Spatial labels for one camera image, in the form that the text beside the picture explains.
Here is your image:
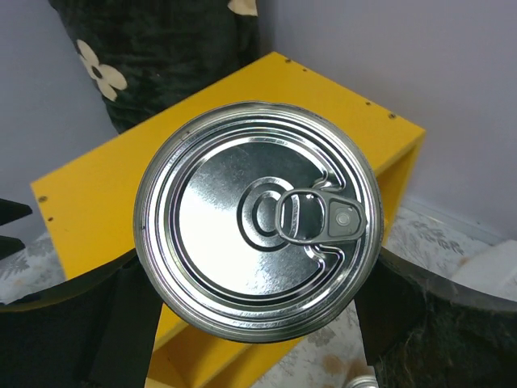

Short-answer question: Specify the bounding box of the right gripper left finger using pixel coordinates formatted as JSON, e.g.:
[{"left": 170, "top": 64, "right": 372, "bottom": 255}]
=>
[{"left": 1, "top": 250, "right": 162, "bottom": 387}]

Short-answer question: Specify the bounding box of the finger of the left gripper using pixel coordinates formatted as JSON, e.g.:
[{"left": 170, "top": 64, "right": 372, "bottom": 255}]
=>
[{"left": 0, "top": 197, "right": 33, "bottom": 262}]

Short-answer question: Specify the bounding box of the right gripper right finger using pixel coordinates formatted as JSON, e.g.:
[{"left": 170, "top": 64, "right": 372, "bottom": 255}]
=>
[{"left": 355, "top": 249, "right": 516, "bottom": 387}]

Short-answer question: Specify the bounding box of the white crumpled cloth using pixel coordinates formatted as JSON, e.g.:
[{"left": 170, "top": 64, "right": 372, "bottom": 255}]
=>
[{"left": 452, "top": 240, "right": 517, "bottom": 302}]

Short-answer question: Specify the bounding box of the yellow wooden shelf cabinet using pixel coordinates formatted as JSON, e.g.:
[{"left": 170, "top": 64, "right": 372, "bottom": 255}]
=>
[{"left": 32, "top": 53, "right": 425, "bottom": 387}]

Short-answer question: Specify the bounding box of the floral patterned table mat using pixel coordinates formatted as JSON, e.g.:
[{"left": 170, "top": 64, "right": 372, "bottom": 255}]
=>
[{"left": 1, "top": 207, "right": 516, "bottom": 387}]

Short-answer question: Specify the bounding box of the blue soup can top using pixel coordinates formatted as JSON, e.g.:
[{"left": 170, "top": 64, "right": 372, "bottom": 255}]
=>
[{"left": 133, "top": 101, "right": 384, "bottom": 344}]

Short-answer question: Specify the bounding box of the black floral plush blanket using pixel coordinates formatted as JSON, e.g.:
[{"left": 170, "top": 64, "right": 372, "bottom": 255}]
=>
[{"left": 49, "top": 0, "right": 259, "bottom": 133}]

